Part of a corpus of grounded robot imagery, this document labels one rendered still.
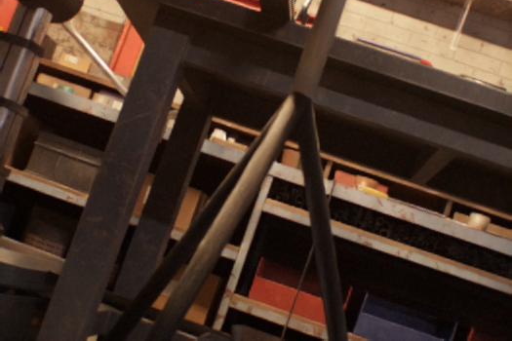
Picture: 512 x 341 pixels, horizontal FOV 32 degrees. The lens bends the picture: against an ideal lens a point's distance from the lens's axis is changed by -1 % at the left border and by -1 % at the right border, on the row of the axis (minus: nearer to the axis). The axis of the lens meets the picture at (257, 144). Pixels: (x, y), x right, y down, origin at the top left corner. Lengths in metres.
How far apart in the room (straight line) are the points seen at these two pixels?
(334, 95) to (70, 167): 1.97
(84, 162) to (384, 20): 1.65
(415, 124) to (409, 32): 2.61
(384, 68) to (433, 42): 2.67
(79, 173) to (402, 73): 2.08
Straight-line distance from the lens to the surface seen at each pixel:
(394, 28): 4.43
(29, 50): 2.42
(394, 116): 1.83
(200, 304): 3.53
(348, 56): 1.77
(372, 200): 3.46
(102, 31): 4.51
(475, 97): 1.78
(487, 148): 1.85
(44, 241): 3.69
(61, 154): 3.66
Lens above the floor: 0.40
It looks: 8 degrees up
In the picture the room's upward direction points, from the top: 19 degrees clockwise
